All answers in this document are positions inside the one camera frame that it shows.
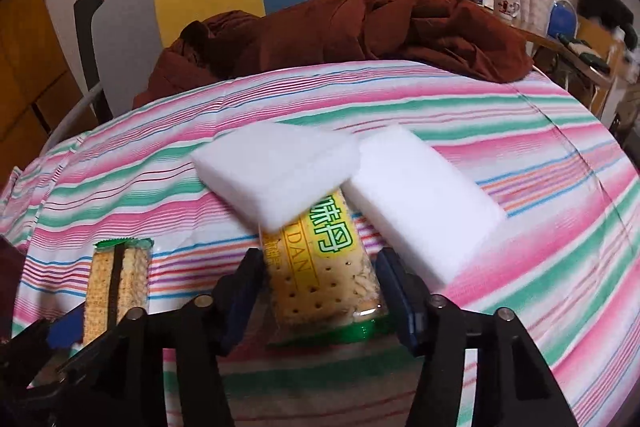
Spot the yellow box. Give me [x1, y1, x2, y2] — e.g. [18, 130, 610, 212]
[576, 14, 627, 74]

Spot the wooden shelf rail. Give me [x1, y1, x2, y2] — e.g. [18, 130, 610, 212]
[520, 26, 617, 114]

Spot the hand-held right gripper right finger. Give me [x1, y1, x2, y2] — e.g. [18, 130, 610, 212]
[376, 248, 582, 427]

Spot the wooden wardrobe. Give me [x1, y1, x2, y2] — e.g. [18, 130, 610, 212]
[0, 0, 96, 188]

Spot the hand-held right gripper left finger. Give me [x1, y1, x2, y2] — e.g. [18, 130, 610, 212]
[60, 248, 267, 427]

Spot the white mug red print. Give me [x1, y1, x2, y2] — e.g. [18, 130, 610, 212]
[494, 0, 522, 21]

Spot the black bag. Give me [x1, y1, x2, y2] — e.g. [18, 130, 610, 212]
[581, 0, 637, 28]

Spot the yellow cracker packet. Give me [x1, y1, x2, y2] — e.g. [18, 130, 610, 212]
[257, 187, 396, 348]

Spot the white metal rail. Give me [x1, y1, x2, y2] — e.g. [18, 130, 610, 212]
[39, 84, 103, 155]

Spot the blue round item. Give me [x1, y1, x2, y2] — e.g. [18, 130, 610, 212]
[547, 0, 577, 39]

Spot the green cracker packet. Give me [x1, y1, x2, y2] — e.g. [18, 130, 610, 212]
[81, 238, 154, 348]

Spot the brown cloth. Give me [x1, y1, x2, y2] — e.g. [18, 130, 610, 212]
[132, 0, 535, 110]

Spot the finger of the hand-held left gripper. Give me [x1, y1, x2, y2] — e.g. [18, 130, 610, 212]
[7, 304, 86, 360]
[0, 349, 76, 427]

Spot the pink green striped cloth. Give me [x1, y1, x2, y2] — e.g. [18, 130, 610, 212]
[0, 59, 640, 427]

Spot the white sponge block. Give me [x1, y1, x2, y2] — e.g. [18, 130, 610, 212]
[342, 124, 508, 290]
[191, 121, 362, 234]

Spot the green white item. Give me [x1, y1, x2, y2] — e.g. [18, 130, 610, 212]
[556, 32, 612, 74]

